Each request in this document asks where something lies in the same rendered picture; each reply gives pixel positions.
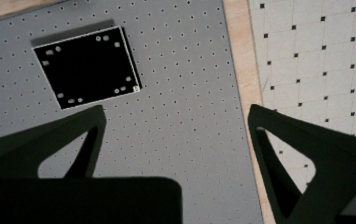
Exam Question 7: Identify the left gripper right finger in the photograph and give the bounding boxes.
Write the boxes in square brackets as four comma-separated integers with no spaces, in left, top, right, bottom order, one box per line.
[247,104,356,224]

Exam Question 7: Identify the grey perforated plate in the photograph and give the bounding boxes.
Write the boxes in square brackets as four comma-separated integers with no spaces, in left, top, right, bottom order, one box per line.
[0,0,265,224]

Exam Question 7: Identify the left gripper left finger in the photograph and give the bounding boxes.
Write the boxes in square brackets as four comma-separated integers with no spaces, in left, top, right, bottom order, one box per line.
[0,105,107,179]

